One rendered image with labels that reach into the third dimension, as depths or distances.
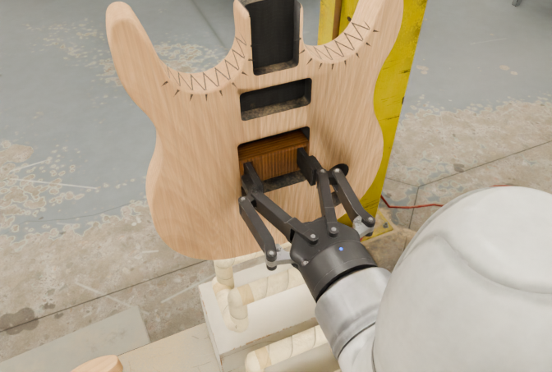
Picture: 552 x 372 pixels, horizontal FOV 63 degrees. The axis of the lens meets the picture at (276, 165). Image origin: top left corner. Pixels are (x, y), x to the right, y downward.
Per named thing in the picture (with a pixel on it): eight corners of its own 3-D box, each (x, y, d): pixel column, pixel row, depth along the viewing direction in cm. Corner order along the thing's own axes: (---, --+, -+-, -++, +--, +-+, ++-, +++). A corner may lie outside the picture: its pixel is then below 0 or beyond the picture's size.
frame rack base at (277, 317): (315, 284, 107) (320, 241, 95) (347, 341, 97) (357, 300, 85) (205, 327, 99) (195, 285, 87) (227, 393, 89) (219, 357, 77)
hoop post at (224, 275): (231, 277, 88) (227, 250, 82) (236, 291, 86) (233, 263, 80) (215, 283, 88) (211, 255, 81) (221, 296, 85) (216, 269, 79)
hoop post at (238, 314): (245, 313, 83) (242, 287, 76) (250, 328, 81) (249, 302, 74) (228, 319, 82) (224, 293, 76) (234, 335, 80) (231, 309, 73)
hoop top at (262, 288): (329, 261, 82) (331, 250, 80) (338, 274, 80) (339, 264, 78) (225, 297, 77) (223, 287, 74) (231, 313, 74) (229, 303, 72)
